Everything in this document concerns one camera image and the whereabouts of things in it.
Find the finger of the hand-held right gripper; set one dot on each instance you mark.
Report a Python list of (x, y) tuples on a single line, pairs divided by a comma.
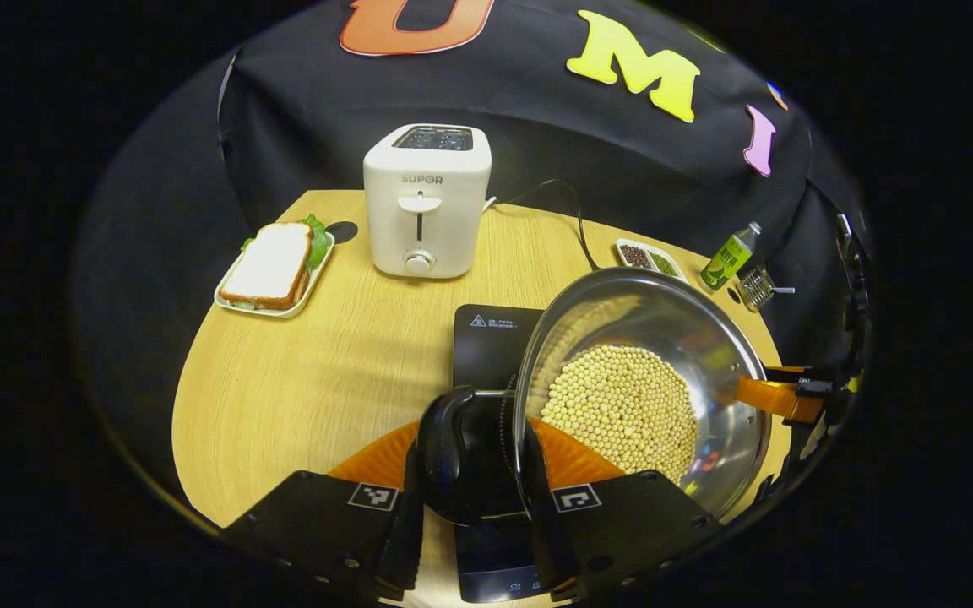
[(778, 398)]

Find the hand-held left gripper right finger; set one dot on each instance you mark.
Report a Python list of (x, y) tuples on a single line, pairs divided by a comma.
[(622, 523)]

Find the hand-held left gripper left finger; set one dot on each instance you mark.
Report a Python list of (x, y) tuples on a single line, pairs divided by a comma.
[(317, 523)]

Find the black induction cooktop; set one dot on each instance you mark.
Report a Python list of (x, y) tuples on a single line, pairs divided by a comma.
[(486, 346)]

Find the pile of soybeans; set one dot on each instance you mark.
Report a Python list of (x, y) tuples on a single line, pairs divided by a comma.
[(622, 405)]

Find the green label drink bottle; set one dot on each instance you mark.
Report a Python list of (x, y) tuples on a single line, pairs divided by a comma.
[(727, 262)]

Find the white divided dish of beans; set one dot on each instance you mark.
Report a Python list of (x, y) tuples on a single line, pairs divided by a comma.
[(647, 257)]

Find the white rectangular plate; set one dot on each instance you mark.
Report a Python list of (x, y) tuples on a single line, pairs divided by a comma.
[(229, 302)]

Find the sandwich with lettuce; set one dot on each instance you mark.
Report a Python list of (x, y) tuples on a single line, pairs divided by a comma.
[(271, 266)]

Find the white toaster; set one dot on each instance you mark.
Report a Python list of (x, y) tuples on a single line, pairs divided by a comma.
[(427, 211)]

